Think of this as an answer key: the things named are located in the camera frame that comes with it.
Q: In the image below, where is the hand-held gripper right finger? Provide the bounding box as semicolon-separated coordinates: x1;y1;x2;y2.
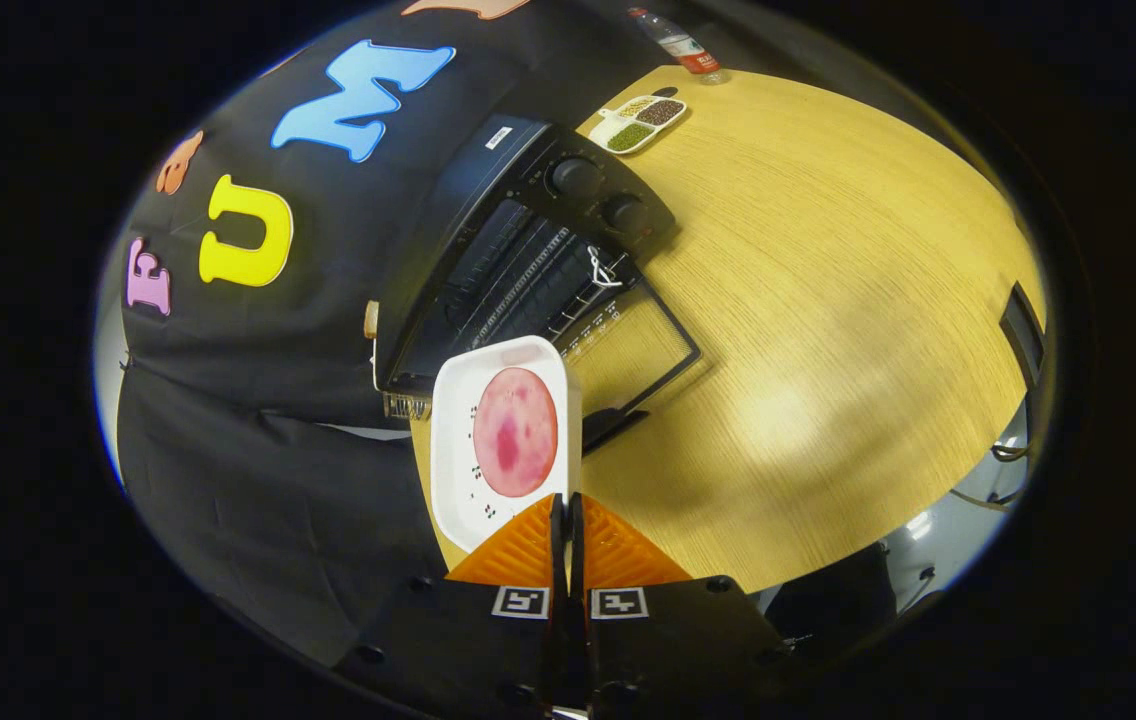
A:
573;492;799;718

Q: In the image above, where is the white square plate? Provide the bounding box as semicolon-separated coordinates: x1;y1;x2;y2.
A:
430;335;584;554

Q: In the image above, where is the black backdrop cloth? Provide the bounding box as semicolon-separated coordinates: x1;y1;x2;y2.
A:
93;0;649;671

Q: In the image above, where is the metal oven wire rack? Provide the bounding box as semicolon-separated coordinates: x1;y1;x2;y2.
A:
448;225;629;343

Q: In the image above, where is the black toaster oven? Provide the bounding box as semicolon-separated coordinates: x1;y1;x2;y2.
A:
373;113;704;456

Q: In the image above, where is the glass toaster oven door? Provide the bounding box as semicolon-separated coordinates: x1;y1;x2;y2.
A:
558;280;704;456

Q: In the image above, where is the white string tie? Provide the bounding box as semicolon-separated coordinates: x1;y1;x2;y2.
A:
586;245;625;291

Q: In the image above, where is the black chair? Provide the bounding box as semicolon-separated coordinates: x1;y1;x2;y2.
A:
998;282;1047;393

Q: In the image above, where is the pink round ham slice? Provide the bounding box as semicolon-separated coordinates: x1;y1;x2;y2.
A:
473;367;560;499

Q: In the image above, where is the white sectioned bean dish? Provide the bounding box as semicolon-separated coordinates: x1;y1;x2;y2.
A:
588;95;689;156

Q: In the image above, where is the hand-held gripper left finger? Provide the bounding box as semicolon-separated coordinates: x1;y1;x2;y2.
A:
333;492;569;718

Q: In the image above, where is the clear plastic water bottle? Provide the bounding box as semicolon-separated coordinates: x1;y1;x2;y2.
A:
626;6;729;86

